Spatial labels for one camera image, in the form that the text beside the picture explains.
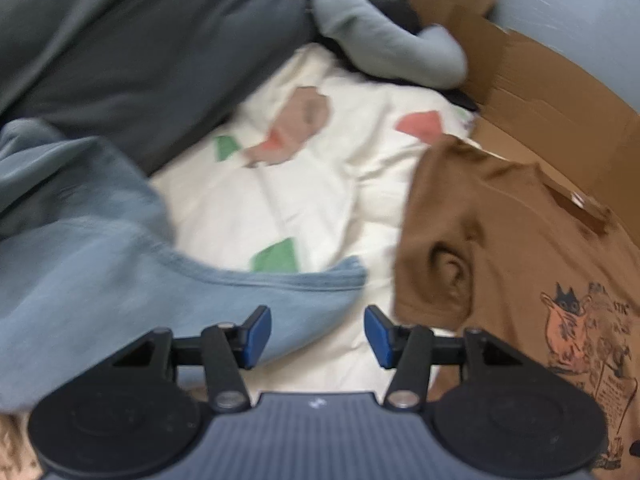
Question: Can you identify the brown cardboard sheet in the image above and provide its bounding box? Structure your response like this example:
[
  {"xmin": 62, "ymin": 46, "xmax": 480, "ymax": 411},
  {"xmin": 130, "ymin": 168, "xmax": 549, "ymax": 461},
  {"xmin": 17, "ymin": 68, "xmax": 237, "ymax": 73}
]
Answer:
[{"xmin": 410, "ymin": 0, "xmax": 639, "ymax": 240}]

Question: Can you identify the blue denim garment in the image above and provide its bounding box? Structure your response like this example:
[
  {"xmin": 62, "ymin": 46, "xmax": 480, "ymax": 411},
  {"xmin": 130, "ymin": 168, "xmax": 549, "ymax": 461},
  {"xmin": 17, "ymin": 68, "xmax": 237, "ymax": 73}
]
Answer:
[{"xmin": 1, "ymin": 119, "xmax": 367, "ymax": 414}]

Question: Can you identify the grey neck pillow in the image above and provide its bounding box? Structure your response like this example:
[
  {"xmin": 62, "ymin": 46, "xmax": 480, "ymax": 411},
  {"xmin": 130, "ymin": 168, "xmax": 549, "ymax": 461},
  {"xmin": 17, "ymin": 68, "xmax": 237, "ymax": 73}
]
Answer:
[{"xmin": 310, "ymin": 0, "xmax": 468, "ymax": 90}]

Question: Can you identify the dark grey pillow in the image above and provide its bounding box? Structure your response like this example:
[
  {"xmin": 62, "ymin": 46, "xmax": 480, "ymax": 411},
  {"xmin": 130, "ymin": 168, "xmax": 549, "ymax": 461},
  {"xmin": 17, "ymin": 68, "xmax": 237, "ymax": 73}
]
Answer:
[{"xmin": 1, "ymin": 0, "xmax": 312, "ymax": 174}]

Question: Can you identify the cream bear print bedsheet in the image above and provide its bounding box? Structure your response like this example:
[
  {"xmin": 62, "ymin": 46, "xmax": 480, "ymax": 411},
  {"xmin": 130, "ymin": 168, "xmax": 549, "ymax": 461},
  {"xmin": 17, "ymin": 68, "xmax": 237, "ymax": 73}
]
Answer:
[{"xmin": 152, "ymin": 44, "xmax": 475, "ymax": 393}]

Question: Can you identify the beige cloth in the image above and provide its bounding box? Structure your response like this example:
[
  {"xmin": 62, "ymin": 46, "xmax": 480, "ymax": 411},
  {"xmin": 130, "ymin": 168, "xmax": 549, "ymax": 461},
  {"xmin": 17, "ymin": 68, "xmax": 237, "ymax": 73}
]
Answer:
[{"xmin": 0, "ymin": 413, "xmax": 42, "ymax": 480}]

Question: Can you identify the brown printed t-shirt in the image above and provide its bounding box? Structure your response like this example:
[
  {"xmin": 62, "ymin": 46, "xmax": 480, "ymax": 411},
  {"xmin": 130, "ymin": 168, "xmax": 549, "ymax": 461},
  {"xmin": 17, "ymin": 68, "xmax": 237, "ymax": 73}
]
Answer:
[{"xmin": 394, "ymin": 136, "xmax": 639, "ymax": 479}]

